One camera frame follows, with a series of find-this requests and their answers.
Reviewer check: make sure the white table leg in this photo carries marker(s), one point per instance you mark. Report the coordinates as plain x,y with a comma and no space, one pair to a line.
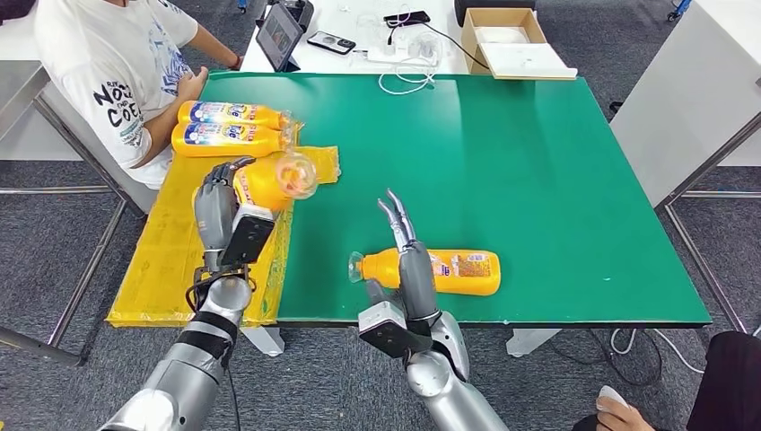
529,344
264,340

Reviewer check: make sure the black smartphone round camera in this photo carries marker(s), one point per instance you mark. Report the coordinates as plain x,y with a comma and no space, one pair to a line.
331,43

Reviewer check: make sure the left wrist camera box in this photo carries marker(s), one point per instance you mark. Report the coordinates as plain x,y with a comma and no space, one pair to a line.
247,235

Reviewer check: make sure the orange detergent bottle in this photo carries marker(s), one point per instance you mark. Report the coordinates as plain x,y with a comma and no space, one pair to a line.
469,282
261,116
261,187
238,146

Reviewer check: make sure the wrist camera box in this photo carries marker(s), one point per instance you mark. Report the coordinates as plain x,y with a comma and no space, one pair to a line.
386,330
247,235

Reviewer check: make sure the white flat lid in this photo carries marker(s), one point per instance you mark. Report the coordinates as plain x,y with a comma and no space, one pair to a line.
532,62

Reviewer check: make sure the person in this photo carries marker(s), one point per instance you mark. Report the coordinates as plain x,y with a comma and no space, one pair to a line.
101,53

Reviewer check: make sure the black chair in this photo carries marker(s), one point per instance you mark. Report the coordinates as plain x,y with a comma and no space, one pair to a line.
731,380

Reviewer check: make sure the black tablet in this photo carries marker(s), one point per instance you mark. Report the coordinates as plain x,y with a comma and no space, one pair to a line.
278,36

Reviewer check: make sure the person's right forearm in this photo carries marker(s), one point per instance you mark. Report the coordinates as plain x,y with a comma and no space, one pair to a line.
157,128

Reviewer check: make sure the dark bag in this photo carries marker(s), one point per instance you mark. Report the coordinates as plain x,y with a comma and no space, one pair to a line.
13,7

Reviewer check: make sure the cardboard box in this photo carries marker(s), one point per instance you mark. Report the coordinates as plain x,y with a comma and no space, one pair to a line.
471,36

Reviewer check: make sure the white workbench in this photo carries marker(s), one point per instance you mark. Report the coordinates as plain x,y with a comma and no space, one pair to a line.
684,89
18,95

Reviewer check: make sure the white computer mouse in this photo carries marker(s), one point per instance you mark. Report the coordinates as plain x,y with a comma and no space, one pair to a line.
612,395

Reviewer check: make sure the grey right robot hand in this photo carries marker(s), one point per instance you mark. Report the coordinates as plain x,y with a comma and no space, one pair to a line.
416,279

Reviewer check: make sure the person's right hand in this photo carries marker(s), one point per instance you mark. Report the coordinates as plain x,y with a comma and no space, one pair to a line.
191,84

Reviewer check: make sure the white foam insert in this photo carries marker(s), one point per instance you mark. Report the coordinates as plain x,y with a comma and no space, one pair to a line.
501,36

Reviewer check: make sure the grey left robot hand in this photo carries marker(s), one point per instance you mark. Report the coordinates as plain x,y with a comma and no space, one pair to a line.
214,208

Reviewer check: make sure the white power strip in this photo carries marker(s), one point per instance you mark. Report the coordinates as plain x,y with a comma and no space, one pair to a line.
386,56

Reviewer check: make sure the person's hand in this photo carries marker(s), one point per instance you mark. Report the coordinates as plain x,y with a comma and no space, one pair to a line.
624,419

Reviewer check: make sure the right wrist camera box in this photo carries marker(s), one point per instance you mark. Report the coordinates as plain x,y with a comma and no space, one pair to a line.
386,330

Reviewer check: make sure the white power adapter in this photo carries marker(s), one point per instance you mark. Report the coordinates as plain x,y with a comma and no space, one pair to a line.
428,46

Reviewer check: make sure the black device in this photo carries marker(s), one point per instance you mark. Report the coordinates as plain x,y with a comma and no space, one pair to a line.
299,12

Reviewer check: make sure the blue cart frame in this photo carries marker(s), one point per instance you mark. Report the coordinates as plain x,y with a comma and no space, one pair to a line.
679,7

